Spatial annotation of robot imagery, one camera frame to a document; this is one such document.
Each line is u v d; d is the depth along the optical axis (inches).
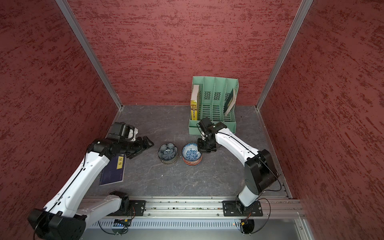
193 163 34.2
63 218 14.9
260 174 17.4
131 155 25.1
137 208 29.1
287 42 32.8
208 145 28.1
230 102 41.3
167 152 34.4
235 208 29.0
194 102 34.5
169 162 33.2
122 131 22.8
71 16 29.1
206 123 27.1
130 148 24.4
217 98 46.4
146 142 26.8
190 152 34.2
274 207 31.2
